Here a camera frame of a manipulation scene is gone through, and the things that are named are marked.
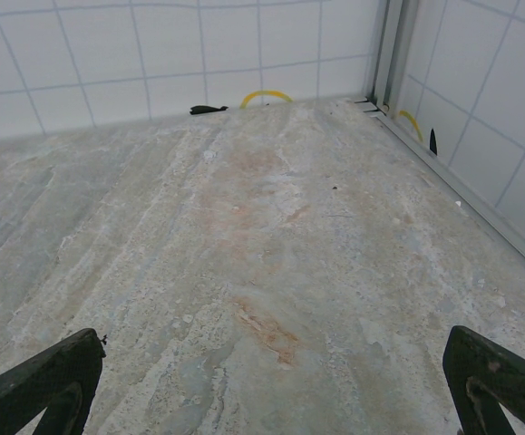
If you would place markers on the aluminium frame rail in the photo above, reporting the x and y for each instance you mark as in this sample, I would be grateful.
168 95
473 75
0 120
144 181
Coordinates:
466 195

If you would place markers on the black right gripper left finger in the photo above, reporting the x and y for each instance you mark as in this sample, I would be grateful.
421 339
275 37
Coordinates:
40 380

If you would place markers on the black clip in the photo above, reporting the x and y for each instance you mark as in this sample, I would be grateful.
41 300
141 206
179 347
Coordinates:
207 109

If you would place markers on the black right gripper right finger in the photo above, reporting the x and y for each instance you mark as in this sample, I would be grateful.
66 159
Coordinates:
493 376

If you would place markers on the aluminium frame post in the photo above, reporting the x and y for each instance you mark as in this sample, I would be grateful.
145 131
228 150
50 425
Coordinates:
388 52

